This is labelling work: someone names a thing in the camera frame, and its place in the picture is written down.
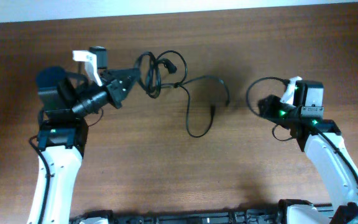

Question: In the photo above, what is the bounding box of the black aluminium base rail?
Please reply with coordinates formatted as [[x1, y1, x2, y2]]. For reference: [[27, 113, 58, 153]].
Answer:
[[69, 202, 358, 224]]

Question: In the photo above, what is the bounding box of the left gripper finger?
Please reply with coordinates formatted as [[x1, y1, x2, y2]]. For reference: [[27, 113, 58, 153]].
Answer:
[[116, 79, 139, 100], [107, 68, 140, 80]]

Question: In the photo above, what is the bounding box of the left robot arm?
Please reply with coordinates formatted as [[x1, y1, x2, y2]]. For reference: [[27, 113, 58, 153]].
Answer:
[[27, 67, 140, 223]]

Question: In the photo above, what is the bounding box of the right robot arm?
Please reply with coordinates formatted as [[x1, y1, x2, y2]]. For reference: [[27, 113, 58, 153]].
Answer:
[[257, 93, 358, 223]]

